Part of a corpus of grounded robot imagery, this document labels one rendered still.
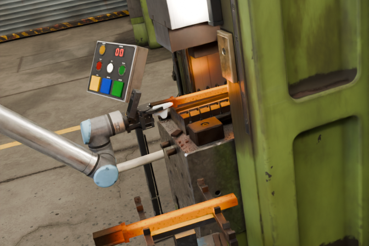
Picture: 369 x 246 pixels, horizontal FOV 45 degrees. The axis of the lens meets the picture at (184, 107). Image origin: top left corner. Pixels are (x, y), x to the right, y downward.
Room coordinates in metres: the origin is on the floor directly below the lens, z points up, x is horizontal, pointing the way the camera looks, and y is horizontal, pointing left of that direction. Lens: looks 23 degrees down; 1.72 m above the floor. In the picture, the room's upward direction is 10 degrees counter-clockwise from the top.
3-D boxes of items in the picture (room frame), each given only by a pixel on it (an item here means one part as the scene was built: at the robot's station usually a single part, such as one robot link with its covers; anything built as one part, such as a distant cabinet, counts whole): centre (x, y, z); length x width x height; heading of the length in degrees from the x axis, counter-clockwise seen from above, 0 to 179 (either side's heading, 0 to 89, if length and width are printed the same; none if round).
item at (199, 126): (1.56, -0.07, 0.95); 0.12 x 0.08 x 0.06; 106
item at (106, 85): (2.15, 0.37, 1.01); 0.07 x 0.05 x 0.07; 41
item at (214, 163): (1.72, -0.19, 0.69); 0.56 x 0.38 x 0.45; 106
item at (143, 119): (1.64, 0.19, 1.02); 0.12 x 0.08 x 0.09; 107
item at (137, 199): (1.17, 0.09, 0.94); 0.23 x 0.06 x 0.02; 101
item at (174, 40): (1.77, -0.16, 1.32); 0.42 x 0.20 x 0.10; 106
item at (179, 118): (1.77, -0.16, 0.96); 0.42 x 0.20 x 0.09; 106
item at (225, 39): (1.45, -0.17, 1.27); 0.09 x 0.02 x 0.17; 16
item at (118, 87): (2.07, 0.31, 1.01); 0.07 x 0.05 x 0.07; 41
